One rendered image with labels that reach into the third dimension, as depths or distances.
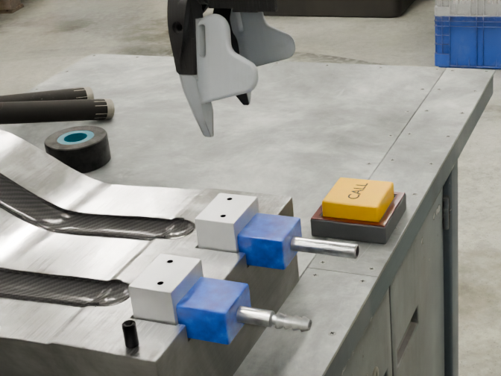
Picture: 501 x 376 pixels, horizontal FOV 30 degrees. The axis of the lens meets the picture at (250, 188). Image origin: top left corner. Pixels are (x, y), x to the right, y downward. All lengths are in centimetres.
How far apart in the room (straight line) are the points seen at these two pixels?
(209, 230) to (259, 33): 16
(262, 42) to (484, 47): 313
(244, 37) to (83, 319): 25
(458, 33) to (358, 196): 292
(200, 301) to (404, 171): 47
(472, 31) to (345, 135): 266
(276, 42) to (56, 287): 27
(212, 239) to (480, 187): 216
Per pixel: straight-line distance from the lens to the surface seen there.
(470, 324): 225
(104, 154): 120
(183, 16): 67
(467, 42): 386
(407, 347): 132
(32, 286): 80
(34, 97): 138
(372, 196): 96
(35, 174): 94
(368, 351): 113
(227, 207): 78
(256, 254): 77
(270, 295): 83
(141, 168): 117
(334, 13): 473
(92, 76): 156
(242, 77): 68
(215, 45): 69
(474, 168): 301
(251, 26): 74
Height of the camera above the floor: 126
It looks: 25 degrees down
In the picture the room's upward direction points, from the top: 6 degrees counter-clockwise
